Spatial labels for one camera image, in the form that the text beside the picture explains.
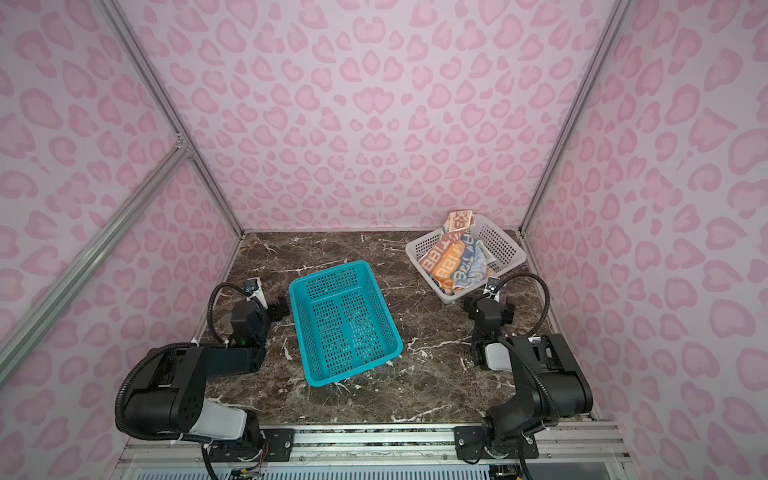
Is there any white plastic basket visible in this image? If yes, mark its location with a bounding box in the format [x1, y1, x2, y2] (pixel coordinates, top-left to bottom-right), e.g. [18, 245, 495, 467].
[405, 210, 527, 304]

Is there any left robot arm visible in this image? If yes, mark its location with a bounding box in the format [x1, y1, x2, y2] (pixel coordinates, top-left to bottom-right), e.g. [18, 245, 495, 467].
[114, 296, 290, 450]

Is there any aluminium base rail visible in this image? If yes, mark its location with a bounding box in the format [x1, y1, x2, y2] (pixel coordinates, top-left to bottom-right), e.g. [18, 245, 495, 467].
[110, 421, 637, 480]

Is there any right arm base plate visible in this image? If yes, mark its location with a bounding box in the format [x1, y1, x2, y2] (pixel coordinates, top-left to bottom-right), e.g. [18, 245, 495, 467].
[452, 425, 539, 464]

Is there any rabbit striped towel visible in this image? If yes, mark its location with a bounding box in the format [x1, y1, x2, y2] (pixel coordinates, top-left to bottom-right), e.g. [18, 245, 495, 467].
[418, 210, 496, 295]

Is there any left diagonal aluminium strut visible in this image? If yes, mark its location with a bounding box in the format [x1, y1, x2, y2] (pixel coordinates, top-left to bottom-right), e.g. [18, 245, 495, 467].
[1, 140, 189, 385]

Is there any right corner aluminium post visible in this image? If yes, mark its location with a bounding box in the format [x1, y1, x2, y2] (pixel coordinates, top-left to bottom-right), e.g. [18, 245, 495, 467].
[518, 0, 636, 239]

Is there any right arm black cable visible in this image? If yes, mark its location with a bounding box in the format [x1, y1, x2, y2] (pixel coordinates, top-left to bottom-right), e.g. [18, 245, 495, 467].
[494, 272, 551, 338]

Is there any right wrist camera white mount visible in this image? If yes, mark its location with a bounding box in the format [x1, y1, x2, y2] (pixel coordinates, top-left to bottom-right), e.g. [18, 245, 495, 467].
[483, 277, 501, 299]

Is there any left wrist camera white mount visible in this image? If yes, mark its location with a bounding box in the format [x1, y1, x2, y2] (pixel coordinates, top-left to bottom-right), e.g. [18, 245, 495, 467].
[244, 277, 268, 309]

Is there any left corner aluminium post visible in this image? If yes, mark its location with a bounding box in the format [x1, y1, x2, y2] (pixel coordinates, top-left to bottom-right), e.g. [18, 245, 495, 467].
[95, 0, 245, 240]

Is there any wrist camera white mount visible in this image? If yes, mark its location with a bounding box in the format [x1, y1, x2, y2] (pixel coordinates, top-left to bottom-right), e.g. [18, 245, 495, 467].
[483, 277, 501, 299]
[244, 277, 268, 309]

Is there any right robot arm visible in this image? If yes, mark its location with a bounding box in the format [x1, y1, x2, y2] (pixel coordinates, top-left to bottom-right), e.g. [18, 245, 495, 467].
[463, 294, 594, 455]

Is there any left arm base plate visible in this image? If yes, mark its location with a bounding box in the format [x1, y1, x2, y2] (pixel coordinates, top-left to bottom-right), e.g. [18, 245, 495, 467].
[208, 428, 295, 463]

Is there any teal plastic basket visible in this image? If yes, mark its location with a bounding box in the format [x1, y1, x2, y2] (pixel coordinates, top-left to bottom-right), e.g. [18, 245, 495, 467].
[289, 260, 403, 388]

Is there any corner aluminium post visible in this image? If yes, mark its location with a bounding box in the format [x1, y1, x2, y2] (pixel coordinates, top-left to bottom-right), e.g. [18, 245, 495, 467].
[95, 0, 245, 240]
[518, 0, 636, 239]

